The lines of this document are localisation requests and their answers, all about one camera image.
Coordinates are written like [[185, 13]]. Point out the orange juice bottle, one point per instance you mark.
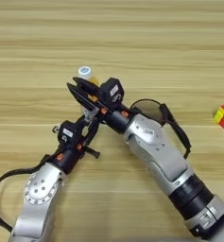
[[85, 72]]

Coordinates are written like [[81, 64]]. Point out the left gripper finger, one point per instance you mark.
[[55, 129], [92, 132]]

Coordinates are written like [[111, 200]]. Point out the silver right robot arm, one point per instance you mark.
[[160, 151]]

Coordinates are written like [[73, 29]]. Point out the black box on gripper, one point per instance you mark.
[[69, 132], [112, 91]]

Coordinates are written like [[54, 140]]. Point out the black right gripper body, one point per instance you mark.
[[116, 118]]

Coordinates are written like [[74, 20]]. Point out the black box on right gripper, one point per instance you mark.
[[112, 91]]

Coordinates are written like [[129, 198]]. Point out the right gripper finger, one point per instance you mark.
[[89, 88], [82, 96]]

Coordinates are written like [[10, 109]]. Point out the black mesh cup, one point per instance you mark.
[[151, 108]]

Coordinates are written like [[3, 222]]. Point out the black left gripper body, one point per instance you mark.
[[67, 157]]

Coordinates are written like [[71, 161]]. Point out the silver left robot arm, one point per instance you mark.
[[37, 201]]

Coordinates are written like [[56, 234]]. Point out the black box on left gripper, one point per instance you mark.
[[69, 132]]

